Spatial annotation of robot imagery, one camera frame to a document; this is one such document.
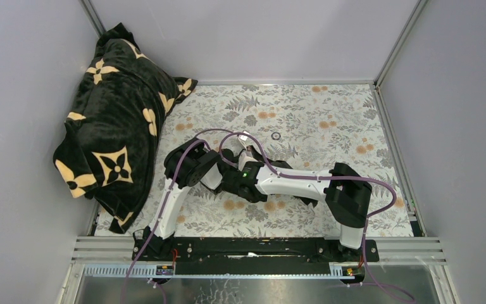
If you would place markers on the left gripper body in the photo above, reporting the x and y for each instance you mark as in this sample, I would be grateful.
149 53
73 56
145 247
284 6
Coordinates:
233 169

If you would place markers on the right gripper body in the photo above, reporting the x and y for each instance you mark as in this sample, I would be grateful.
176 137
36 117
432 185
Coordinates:
255 199

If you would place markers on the black paper box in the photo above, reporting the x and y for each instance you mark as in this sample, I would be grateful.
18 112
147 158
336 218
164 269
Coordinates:
286 181

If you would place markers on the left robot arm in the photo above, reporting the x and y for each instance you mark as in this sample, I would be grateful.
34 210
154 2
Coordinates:
188 165

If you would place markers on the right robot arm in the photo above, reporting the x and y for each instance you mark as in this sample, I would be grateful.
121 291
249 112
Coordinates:
341 189

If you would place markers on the floral tablecloth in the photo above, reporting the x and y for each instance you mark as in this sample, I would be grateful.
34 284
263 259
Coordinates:
311 127

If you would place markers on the black floral blanket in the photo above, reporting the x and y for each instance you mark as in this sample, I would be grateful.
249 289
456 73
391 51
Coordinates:
113 128

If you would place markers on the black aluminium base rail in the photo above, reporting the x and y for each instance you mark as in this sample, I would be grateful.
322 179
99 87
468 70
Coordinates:
249 258

